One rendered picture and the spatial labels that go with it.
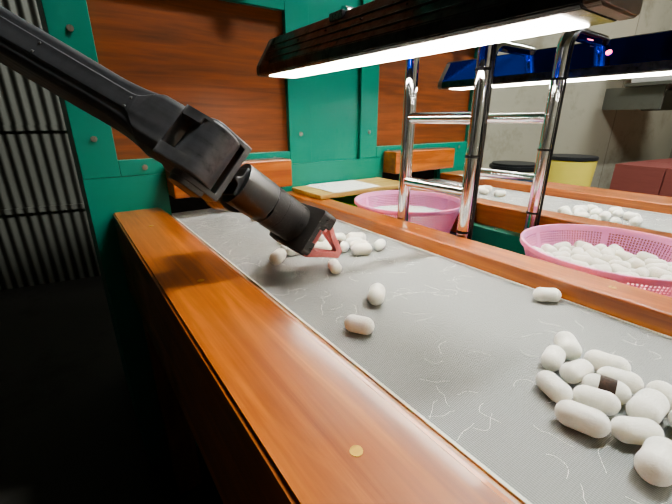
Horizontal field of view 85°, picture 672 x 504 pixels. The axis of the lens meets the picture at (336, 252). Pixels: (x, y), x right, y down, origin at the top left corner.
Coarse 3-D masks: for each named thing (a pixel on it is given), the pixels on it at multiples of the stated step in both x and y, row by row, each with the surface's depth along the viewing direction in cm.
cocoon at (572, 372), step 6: (576, 360) 32; (582, 360) 32; (564, 366) 32; (570, 366) 32; (576, 366) 32; (582, 366) 32; (588, 366) 32; (564, 372) 32; (570, 372) 31; (576, 372) 31; (582, 372) 31; (588, 372) 32; (564, 378) 32; (570, 378) 31; (576, 378) 31; (582, 378) 31
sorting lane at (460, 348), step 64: (256, 256) 62; (384, 256) 62; (320, 320) 42; (384, 320) 42; (448, 320) 42; (512, 320) 42; (576, 320) 42; (384, 384) 32; (448, 384) 32; (512, 384) 32; (576, 384) 32; (512, 448) 26; (576, 448) 26; (640, 448) 26
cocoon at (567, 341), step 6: (558, 336) 36; (564, 336) 36; (570, 336) 36; (558, 342) 36; (564, 342) 35; (570, 342) 35; (576, 342) 35; (564, 348) 35; (570, 348) 34; (576, 348) 34; (570, 354) 34; (576, 354) 34
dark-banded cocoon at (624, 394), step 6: (588, 378) 30; (594, 378) 30; (582, 384) 31; (588, 384) 30; (594, 384) 30; (618, 384) 29; (624, 384) 29; (618, 390) 29; (624, 390) 29; (630, 390) 29; (618, 396) 29; (624, 396) 29; (630, 396) 29; (624, 402) 29
